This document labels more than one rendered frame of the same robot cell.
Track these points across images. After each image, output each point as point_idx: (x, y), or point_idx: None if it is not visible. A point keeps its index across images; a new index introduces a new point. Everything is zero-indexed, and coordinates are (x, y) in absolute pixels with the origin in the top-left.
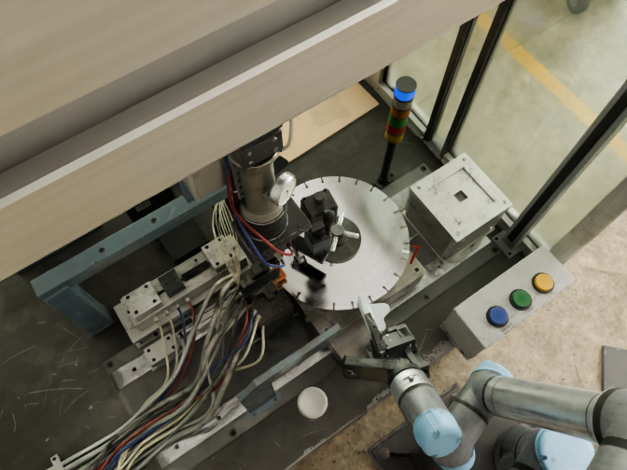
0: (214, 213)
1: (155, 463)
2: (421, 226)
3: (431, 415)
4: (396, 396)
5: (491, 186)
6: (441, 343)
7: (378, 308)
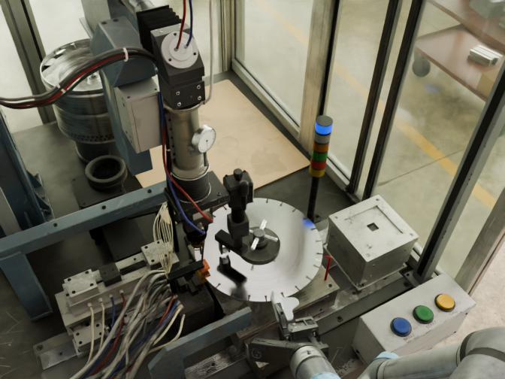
0: (156, 216)
1: None
2: (339, 255)
3: (322, 377)
4: (294, 368)
5: (400, 222)
6: (352, 361)
7: (288, 301)
